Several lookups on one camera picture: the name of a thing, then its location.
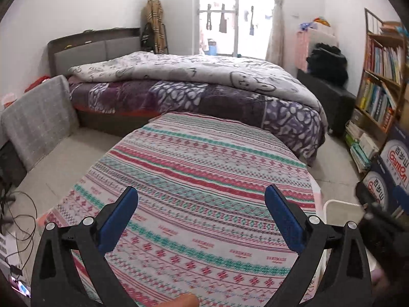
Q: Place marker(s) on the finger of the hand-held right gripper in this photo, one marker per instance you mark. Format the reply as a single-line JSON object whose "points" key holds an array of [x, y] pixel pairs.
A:
{"points": [[366, 195]]}

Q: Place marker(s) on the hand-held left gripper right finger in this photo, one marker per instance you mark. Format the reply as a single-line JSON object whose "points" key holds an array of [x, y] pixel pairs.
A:
{"points": [[284, 220]]}

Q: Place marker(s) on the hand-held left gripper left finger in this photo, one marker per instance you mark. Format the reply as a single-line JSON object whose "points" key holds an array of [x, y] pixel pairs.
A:
{"points": [[118, 220]]}

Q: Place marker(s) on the white plastic bin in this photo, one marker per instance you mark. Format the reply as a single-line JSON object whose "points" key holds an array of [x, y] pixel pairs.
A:
{"points": [[338, 211]]}

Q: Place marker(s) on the person's left hand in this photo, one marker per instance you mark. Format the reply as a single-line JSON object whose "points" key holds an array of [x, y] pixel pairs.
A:
{"points": [[180, 301]]}

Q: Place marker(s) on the blue white cardboard box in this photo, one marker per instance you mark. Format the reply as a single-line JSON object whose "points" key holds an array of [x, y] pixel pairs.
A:
{"points": [[397, 163], [375, 188]]}

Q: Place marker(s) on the stack of books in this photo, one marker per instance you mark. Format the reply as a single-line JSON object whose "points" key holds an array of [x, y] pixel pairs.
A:
{"points": [[361, 147]]}

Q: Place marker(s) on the striped tablecloth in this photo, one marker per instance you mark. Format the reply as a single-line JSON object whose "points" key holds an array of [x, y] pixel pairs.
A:
{"points": [[204, 179]]}

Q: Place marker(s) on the black storage bench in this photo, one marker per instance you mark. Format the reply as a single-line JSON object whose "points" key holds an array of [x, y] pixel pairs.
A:
{"points": [[335, 105]]}

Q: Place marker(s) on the wooden bookshelf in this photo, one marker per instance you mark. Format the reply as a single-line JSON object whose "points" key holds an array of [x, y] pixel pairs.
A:
{"points": [[380, 80]]}

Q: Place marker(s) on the grey checked cushion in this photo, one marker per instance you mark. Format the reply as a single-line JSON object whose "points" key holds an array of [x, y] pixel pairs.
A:
{"points": [[38, 118]]}

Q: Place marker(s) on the purple patterned blanket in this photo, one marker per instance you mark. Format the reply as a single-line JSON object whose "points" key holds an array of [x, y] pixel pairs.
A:
{"points": [[223, 102]]}

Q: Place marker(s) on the black bag pile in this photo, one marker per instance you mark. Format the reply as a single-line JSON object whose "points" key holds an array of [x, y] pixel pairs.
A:
{"points": [[329, 64]]}

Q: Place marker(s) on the red cloth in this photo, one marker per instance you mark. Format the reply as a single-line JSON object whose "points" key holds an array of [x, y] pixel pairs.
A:
{"points": [[36, 84]]}

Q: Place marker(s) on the pink covered shelf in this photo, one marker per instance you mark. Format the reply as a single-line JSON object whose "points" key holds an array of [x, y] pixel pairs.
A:
{"points": [[303, 48]]}

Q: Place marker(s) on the grey white printed duvet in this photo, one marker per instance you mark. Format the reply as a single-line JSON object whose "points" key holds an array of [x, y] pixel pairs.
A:
{"points": [[191, 67]]}

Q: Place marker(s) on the grey padded headboard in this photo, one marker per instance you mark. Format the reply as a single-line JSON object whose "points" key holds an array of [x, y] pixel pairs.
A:
{"points": [[83, 52]]}

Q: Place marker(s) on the blue bucket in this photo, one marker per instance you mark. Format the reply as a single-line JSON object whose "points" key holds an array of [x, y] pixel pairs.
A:
{"points": [[211, 48]]}

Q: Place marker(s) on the beige curtain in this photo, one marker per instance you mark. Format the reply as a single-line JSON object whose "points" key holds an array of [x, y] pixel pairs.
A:
{"points": [[276, 16]]}

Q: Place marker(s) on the brown plaid coat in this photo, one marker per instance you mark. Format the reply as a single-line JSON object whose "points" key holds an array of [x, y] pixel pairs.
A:
{"points": [[156, 19]]}

